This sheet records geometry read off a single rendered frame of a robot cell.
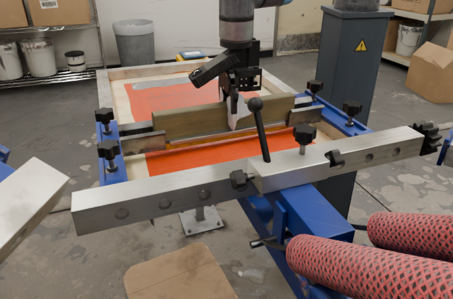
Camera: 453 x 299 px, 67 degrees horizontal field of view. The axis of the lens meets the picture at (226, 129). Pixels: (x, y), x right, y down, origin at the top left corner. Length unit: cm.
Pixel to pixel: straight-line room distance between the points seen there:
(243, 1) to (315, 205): 42
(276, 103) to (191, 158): 25
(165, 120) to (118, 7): 370
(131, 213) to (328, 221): 30
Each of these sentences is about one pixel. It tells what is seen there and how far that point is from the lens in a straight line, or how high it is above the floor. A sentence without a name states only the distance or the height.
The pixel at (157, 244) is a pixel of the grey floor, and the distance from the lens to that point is 196.
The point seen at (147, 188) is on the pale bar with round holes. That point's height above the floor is 104.
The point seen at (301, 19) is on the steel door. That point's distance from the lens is 532.
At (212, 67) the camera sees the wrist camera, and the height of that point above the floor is 116.
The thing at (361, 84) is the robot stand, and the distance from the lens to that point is 137.
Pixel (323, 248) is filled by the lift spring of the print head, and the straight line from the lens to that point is 40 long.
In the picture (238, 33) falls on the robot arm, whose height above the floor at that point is 123.
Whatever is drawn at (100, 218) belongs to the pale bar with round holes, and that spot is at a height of 102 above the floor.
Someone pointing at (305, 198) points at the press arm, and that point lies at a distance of 56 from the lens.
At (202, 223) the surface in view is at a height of 1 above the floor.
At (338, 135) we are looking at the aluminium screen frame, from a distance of 89.
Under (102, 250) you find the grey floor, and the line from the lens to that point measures 200.
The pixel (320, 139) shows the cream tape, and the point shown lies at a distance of 91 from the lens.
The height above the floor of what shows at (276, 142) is 96.
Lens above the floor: 138
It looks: 28 degrees down
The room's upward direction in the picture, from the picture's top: straight up
